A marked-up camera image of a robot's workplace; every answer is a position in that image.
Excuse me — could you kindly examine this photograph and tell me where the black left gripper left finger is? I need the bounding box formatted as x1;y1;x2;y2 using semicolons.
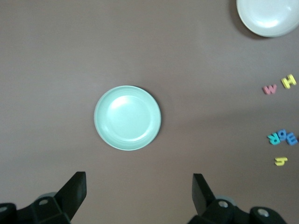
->
0;171;87;224

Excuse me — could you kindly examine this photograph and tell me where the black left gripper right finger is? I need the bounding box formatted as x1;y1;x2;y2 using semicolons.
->
188;173;287;224

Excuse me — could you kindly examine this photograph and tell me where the blue lowercase m foam letter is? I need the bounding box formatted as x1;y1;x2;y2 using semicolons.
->
286;132;299;146

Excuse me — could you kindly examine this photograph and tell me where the pink lowercase w foam letter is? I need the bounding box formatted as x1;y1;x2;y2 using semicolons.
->
262;84;278;95

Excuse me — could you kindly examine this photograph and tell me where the yellow uppercase H foam letter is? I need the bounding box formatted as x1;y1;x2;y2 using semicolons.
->
281;73;297;90

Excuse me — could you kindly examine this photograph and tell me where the yellow lowercase h foam letter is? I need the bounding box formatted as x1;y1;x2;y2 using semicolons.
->
274;156;288;167

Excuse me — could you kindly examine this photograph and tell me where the teal uppercase R foam letter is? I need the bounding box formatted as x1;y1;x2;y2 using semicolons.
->
267;132;281;146

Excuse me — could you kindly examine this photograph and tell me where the green plate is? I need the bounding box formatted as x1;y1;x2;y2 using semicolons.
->
93;85;162;151

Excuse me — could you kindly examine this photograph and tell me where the beige plate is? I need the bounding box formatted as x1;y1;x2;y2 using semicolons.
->
235;0;299;38

